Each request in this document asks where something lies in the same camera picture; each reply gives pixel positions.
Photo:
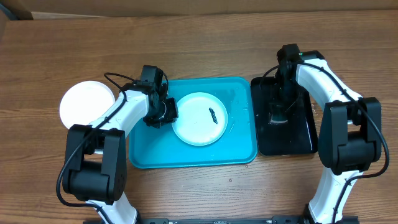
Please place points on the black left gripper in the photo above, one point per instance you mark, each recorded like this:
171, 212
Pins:
171, 114

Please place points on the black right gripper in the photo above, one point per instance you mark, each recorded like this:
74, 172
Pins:
280, 114

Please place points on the light blue plate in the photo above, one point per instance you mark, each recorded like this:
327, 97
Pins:
202, 119

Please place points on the white plate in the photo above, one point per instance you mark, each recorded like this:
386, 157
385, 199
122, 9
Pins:
85, 102

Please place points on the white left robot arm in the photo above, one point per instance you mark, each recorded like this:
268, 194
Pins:
95, 171

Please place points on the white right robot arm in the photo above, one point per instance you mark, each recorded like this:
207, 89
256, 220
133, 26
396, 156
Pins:
349, 136

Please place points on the black rectangular tray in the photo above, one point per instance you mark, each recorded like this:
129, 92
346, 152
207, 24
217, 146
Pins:
282, 127

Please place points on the teal plastic tray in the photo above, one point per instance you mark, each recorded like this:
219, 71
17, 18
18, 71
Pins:
151, 148

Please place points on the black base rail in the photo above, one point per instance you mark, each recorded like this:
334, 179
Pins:
273, 220

